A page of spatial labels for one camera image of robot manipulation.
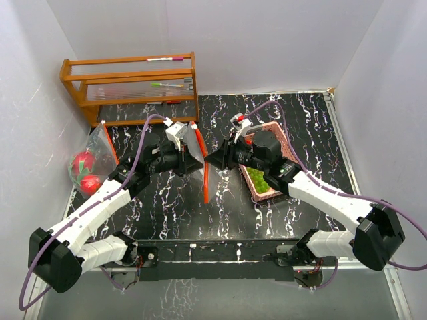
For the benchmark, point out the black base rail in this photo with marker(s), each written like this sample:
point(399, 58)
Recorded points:
point(223, 259)

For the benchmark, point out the red apple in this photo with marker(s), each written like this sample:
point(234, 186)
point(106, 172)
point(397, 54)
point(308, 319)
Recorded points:
point(90, 184)

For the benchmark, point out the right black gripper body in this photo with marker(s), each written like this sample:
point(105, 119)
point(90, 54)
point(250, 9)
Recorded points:
point(237, 153)

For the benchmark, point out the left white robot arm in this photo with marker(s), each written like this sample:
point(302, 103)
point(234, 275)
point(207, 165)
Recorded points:
point(62, 254)

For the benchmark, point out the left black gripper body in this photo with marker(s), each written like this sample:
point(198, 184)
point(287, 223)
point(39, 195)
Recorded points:
point(171, 160)

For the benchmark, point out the pink perforated plastic basket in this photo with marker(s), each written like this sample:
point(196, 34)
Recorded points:
point(279, 134)

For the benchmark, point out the green grape cluster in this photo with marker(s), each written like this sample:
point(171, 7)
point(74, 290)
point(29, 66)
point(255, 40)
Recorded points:
point(257, 178)

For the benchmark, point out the pink white marker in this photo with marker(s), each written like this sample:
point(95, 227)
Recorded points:
point(165, 59)

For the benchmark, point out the red green dragon fruit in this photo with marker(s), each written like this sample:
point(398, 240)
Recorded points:
point(81, 165)

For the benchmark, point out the green yellow toothbrush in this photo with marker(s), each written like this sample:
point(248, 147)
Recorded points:
point(153, 84)

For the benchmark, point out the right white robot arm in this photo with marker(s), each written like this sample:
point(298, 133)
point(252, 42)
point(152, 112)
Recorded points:
point(372, 233)

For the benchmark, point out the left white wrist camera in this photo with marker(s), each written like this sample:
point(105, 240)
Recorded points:
point(175, 132)

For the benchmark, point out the wooden shelf rack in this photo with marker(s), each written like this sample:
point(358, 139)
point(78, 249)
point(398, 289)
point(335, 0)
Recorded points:
point(97, 83)

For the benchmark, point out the clear orange zip bag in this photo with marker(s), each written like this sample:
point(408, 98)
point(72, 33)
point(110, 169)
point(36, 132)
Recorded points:
point(100, 144)

